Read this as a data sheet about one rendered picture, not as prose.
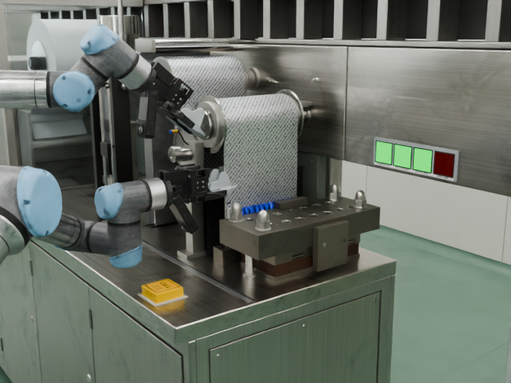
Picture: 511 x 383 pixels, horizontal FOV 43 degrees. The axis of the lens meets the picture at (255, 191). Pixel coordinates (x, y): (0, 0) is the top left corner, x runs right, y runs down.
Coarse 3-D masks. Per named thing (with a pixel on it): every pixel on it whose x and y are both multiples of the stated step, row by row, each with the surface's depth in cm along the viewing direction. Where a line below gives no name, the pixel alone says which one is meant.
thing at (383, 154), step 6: (378, 144) 161; (384, 144) 159; (390, 144) 158; (378, 150) 161; (384, 150) 160; (390, 150) 158; (378, 156) 162; (384, 156) 160; (390, 156) 158; (384, 162) 160; (390, 162) 159
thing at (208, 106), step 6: (204, 102) 162; (210, 102) 161; (204, 108) 162; (210, 108) 160; (216, 108) 159; (216, 114) 158; (216, 120) 158; (216, 126) 159; (216, 132) 159; (198, 138) 166; (216, 138) 160; (204, 144) 165; (210, 144) 162
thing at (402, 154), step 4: (396, 148) 156; (400, 148) 155; (404, 148) 155; (408, 148) 153; (396, 152) 157; (400, 152) 156; (404, 152) 155; (408, 152) 154; (396, 156) 157; (400, 156) 156; (404, 156) 155; (408, 156) 154; (396, 160) 157; (400, 160) 156; (404, 160) 155; (408, 160) 154; (396, 164) 157; (400, 164) 156; (404, 164) 155; (408, 164) 154
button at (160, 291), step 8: (160, 280) 148; (168, 280) 148; (144, 288) 145; (152, 288) 144; (160, 288) 144; (168, 288) 144; (176, 288) 144; (152, 296) 142; (160, 296) 141; (168, 296) 142; (176, 296) 144
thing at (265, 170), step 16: (224, 144) 160; (240, 144) 163; (256, 144) 166; (272, 144) 169; (288, 144) 172; (224, 160) 161; (240, 160) 164; (256, 160) 167; (272, 160) 170; (288, 160) 173; (240, 176) 165; (256, 176) 168; (272, 176) 171; (288, 176) 174; (240, 192) 166; (256, 192) 169; (272, 192) 172; (288, 192) 175; (224, 208) 164
